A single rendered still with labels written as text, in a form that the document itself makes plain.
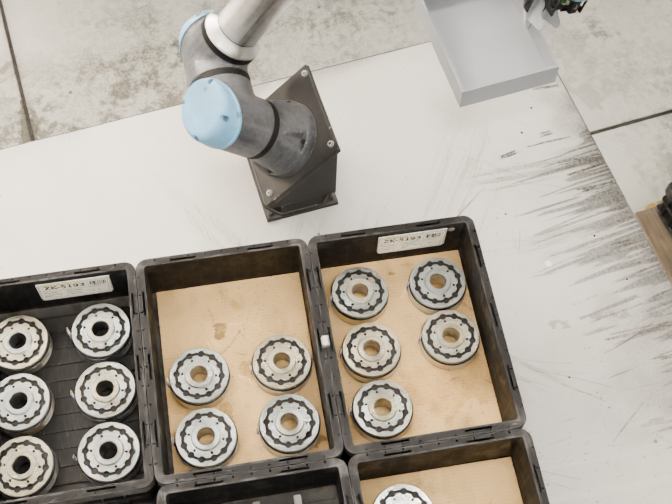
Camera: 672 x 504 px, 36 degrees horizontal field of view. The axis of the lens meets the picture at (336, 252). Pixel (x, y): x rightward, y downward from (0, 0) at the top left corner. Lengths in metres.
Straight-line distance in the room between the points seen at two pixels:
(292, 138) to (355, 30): 1.37
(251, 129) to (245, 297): 0.30
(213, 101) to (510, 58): 0.62
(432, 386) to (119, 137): 0.87
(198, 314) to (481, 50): 0.78
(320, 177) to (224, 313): 0.35
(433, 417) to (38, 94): 1.84
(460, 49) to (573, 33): 1.30
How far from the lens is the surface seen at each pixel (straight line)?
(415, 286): 1.85
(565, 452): 1.96
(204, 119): 1.87
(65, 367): 1.86
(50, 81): 3.26
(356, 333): 1.81
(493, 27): 2.17
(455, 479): 1.77
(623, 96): 3.28
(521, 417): 1.71
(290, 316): 1.85
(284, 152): 1.95
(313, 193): 2.06
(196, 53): 1.94
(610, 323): 2.08
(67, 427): 1.83
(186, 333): 1.85
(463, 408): 1.81
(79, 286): 1.85
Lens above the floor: 2.52
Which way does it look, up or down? 62 degrees down
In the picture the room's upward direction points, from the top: 3 degrees clockwise
